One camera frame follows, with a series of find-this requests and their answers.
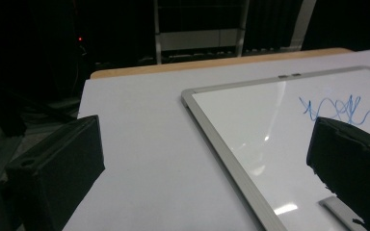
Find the white table sheet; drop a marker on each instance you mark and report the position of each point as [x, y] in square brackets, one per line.
[141, 144]

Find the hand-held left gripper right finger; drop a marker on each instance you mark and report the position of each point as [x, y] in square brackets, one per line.
[353, 166]

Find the slanted metal pole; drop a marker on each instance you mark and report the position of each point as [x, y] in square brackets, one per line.
[303, 22]

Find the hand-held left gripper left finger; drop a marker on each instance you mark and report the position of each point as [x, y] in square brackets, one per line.
[58, 166]

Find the wooden table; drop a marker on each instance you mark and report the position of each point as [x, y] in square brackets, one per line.
[173, 66]

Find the whiteboard with silver frame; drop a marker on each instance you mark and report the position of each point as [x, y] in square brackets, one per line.
[253, 128]

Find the metal stand frame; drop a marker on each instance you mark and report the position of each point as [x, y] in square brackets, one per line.
[189, 39]

